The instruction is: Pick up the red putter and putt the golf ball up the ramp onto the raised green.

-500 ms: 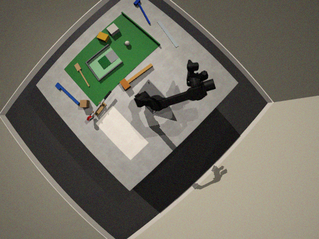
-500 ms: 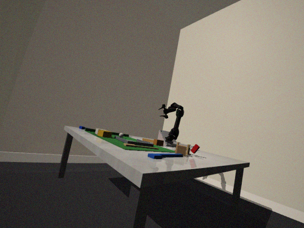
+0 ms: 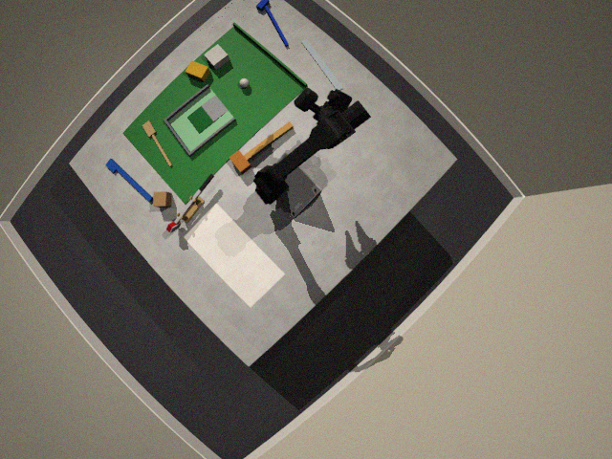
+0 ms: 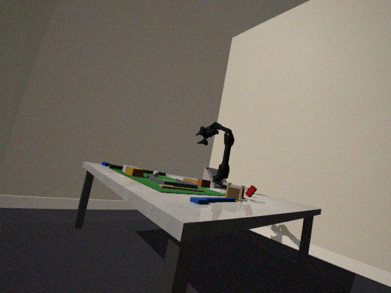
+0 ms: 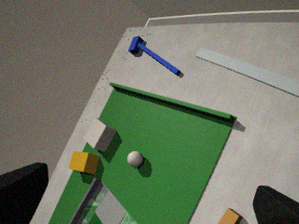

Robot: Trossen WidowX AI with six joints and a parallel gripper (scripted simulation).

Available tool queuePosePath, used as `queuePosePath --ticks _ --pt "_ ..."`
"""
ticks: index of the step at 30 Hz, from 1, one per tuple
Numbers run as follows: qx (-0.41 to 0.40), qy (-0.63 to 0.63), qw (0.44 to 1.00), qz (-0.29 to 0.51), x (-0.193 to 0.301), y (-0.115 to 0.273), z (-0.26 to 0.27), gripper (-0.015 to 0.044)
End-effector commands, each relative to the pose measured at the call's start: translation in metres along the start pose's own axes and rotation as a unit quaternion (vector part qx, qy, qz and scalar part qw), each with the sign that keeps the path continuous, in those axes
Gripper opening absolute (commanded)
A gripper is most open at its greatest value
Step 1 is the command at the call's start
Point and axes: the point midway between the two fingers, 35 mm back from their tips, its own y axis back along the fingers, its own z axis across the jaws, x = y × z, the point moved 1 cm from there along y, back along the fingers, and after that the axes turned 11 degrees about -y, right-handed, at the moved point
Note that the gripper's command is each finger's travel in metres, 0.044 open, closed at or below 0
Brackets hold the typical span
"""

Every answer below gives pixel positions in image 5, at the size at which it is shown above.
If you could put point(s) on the light grey flat bar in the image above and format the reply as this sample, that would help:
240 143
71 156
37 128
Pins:
277 80

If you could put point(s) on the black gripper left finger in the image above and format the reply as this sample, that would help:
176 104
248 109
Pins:
21 191

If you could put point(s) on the white golf ball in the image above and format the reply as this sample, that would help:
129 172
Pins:
135 159

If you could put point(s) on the yellow box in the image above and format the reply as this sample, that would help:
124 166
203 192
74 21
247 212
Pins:
83 162

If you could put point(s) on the white block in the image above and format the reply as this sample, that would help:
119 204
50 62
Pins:
100 134

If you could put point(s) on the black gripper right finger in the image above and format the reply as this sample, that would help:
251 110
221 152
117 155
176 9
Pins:
271 207

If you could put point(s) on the green flat mat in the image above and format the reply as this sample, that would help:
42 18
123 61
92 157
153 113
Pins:
179 148

